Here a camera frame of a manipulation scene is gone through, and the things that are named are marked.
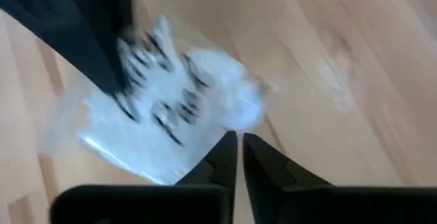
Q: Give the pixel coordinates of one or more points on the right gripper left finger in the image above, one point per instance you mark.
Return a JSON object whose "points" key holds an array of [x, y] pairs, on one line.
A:
{"points": [[218, 166]]}

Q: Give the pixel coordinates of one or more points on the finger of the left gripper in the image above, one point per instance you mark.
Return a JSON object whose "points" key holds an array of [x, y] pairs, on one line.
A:
{"points": [[75, 29]]}

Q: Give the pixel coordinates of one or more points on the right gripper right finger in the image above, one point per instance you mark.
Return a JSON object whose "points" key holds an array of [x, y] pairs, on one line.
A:
{"points": [[269, 169]]}

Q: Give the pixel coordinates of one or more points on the white cotton pads packet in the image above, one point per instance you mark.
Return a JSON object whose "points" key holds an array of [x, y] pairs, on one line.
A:
{"points": [[177, 108]]}

